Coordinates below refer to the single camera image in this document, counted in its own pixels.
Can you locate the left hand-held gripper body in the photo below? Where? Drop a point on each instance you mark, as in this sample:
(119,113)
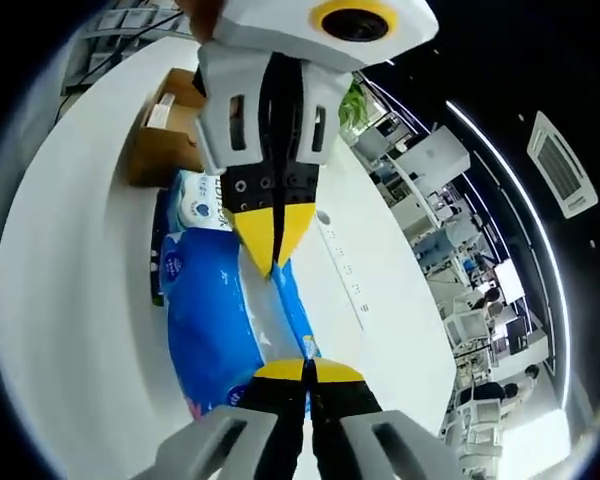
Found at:
(290,35)

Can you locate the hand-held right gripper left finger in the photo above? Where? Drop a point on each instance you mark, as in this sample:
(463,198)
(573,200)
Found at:
(270,425)

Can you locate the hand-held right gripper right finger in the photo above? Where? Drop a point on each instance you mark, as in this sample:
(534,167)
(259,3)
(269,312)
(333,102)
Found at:
(345,425)

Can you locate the brown cardboard shoe box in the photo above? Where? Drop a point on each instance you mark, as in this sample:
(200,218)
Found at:
(160,155)

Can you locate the blue wet wipes pack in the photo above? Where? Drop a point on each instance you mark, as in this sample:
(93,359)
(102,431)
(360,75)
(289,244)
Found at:
(210,310)

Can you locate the person's left hand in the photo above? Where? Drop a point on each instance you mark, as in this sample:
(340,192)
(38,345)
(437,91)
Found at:
(202,17)

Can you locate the table socket strip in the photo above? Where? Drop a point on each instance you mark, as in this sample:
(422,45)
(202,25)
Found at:
(350,272)

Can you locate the green potted plant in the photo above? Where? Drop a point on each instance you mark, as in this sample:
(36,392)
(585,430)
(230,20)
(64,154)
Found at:
(352,105)

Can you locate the storage shelf with bins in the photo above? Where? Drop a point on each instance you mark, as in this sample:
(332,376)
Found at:
(110,35)

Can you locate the long curved ceiling light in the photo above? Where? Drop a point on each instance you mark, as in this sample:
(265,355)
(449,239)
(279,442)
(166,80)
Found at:
(550,250)

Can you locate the ceiling air conditioner vent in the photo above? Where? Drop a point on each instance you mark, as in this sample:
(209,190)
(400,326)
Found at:
(562,165)

